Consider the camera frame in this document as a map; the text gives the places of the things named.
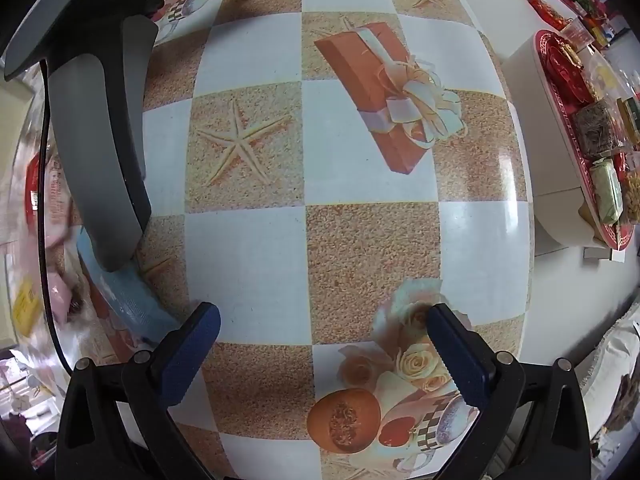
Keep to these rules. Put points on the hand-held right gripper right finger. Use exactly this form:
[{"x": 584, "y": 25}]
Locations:
[{"x": 457, "y": 355}]

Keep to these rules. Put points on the light blue snack packet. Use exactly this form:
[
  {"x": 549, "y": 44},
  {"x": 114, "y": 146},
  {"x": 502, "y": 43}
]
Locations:
[{"x": 127, "y": 297}]

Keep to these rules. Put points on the red gift packet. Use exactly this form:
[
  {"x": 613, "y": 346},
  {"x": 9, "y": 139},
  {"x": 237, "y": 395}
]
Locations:
[{"x": 547, "y": 11}]

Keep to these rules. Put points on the clear plastic cup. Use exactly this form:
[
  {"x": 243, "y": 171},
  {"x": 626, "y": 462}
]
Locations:
[{"x": 576, "y": 31}]

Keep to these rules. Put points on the white cushion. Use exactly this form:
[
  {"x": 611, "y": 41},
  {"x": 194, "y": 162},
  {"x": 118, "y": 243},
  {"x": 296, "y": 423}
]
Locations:
[{"x": 614, "y": 355}]

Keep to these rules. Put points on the clear bag of nuts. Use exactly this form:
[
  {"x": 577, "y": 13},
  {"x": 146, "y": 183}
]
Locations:
[{"x": 631, "y": 189}]

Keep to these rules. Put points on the round red tray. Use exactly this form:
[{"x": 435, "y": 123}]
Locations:
[{"x": 567, "y": 105}]

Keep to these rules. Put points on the red snack packet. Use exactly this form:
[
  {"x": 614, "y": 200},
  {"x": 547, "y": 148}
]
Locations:
[{"x": 33, "y": 185}]

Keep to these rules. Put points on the printed checkered tablecloth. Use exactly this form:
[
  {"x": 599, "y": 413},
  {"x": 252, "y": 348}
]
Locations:
[{"x": 350, "y": 240}]

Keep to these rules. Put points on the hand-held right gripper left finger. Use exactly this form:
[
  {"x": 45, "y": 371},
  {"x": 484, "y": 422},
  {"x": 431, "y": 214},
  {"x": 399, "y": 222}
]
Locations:
[{"x": 192, "y": 350}]

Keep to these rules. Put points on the green wrapped packet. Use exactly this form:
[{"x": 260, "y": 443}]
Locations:
[{"x": 607, "y": 191}]

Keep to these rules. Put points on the brown cake block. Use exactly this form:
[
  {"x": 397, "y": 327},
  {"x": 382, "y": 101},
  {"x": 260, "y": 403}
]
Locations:
[{"x": 595, "y": 127}]

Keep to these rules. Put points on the white side table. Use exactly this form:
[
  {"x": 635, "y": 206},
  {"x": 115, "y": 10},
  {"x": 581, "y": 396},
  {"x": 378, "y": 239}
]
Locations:
[{"x": 530, "y": 125}]

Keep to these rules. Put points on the pink snack packet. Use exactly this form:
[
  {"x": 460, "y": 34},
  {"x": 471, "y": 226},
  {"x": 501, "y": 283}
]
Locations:
[{"x": 56, "y": 210}]

